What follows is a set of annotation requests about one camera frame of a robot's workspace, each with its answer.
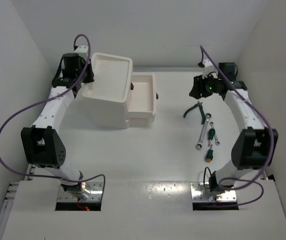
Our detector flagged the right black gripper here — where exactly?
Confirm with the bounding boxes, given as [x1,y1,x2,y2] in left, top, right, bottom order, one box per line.
[189,72,221,100]

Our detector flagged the white drawer cabinet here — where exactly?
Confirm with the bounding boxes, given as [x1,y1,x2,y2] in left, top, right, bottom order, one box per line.
[64,52,133,129]

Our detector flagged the green handled screwdriver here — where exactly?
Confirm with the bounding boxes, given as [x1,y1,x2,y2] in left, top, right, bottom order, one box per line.
[208,128,216,147]

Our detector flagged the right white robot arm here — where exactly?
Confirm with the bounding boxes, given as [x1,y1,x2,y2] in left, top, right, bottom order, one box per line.
[189,58,279,191]

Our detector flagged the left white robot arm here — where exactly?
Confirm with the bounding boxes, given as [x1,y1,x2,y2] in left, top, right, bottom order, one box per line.
[20,45,94,200]

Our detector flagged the long silver ratchet wrench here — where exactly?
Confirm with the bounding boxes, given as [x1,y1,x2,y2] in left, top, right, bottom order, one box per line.
[195,113,212,150]

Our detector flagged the small silver wrench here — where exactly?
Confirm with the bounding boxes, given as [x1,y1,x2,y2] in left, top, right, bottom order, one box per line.
[210,122,220,146]

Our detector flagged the green orange stubby screwdriver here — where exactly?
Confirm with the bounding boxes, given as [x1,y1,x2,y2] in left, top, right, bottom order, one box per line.
[206,148,213,163]

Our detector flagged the green handled pliers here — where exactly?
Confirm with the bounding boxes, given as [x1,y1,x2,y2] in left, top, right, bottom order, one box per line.
[183,100,206,125]

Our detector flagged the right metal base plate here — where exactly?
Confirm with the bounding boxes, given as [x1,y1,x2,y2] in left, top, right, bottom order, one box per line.
[190,182,237,203]

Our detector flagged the metal base plate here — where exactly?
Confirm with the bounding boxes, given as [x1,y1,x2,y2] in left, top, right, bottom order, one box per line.
[57,181,103,203]
[190,182,237,203]

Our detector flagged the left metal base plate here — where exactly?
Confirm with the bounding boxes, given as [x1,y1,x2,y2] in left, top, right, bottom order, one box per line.
[57,181,103,203]

